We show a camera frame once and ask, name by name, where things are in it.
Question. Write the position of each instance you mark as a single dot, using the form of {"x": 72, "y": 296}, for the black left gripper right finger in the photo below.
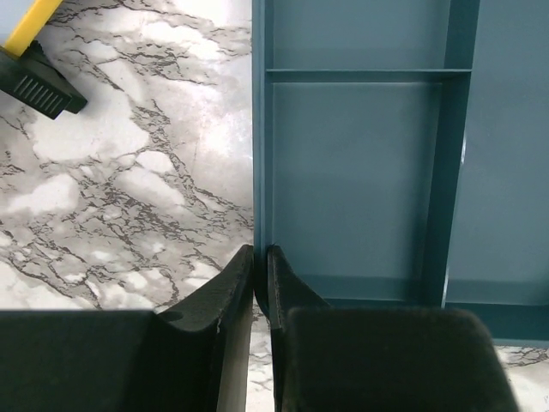
{"x": 392, "y": 359}

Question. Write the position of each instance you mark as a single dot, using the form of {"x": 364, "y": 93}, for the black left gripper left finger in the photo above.
{"x": 191, "y": 357}

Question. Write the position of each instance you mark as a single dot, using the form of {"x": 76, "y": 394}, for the teal divided tray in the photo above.
{"x": 400, "y": 154}

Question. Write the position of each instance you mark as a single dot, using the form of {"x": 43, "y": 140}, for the yellow framed whiteboard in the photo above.
{"x": 21, "y": 21}

